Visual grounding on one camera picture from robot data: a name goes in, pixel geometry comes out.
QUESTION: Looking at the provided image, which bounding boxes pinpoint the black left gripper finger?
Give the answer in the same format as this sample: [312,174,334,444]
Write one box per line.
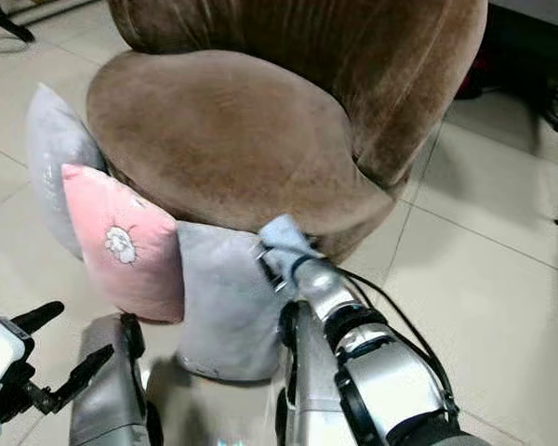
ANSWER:
[10,299,67,336]
[36,345,118,417]

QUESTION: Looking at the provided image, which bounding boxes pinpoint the grey velvet pillow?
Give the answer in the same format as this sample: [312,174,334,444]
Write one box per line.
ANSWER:
[175,221,303,383]

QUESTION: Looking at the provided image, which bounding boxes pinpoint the pink pillow with sheep print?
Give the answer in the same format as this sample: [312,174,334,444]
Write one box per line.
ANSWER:
[61,164,185,324]

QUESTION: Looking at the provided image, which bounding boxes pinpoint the grey satin pillow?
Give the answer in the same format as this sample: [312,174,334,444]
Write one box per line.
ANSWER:
[26,83,109,261]

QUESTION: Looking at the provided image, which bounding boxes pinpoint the brown velvet sofa chair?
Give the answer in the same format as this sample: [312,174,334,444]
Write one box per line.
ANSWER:
[86,0,489,266]

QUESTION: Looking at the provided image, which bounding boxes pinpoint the silver right robot leg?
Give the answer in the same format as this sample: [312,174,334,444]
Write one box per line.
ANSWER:
[276,301,356,446]

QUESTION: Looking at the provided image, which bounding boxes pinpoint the brown velvet seat cushion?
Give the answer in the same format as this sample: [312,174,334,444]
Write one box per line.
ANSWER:
[86,48,396,264]

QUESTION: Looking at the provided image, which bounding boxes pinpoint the black metal stand legs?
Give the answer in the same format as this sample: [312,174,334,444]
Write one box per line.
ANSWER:
[0,0,36,44]

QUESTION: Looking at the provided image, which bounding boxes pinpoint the black low cabinet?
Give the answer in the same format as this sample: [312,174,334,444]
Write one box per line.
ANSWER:
[454,0,558,105]

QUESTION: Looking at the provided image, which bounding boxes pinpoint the pale right wrist camera mount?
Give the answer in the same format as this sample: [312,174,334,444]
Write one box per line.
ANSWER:
[259,214,319,276]

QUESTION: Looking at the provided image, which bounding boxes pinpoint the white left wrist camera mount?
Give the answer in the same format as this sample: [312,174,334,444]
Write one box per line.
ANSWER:
[0,316,44,443]

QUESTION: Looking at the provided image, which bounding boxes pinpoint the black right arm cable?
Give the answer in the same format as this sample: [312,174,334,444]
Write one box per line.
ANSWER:
[337,267,464,419]

